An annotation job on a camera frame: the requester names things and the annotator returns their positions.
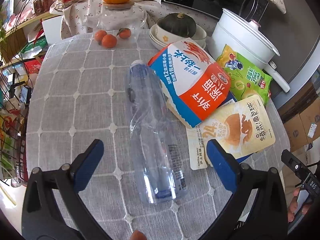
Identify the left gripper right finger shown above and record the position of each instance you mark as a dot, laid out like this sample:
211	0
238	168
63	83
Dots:
257	206

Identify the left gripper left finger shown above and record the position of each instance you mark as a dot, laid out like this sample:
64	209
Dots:
41	216

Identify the beige bread snack pouch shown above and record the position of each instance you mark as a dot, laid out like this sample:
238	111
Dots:
241	128

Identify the clear plastic water bottle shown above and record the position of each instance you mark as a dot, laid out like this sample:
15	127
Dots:
157	162

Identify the green snack bag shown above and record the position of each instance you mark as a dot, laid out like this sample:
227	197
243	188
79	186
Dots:
246	78

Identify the red blue white milk carton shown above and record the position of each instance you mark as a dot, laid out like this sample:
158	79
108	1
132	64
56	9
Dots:
196	84

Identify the person's right hand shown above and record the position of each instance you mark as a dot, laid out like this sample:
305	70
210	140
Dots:
293	206

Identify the person's left hand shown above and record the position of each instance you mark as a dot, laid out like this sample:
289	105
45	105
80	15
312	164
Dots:
137	235

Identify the lower cardboard box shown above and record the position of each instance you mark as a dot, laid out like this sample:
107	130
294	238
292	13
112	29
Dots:
303	128

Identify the grey checked tablecloth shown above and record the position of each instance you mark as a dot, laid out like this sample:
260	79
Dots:
79	96

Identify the dark grey refrigerator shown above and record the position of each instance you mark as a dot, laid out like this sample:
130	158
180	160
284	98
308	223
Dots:
296	35

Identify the white electric cooking pot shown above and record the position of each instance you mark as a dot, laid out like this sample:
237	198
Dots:
245	38

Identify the small tangerine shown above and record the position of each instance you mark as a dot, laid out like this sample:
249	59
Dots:
124	33
99	35
109	41

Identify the floral white cloth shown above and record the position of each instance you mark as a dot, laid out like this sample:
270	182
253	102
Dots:
74	15

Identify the glass jar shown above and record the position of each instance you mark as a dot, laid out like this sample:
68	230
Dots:
115	16

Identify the stacked white bowls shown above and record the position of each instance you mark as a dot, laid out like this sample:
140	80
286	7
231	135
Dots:
160	38

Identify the dark green pumpkin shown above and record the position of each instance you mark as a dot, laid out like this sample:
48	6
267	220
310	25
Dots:
178	24

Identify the wire storage rack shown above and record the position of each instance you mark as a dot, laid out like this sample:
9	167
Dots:
16	88

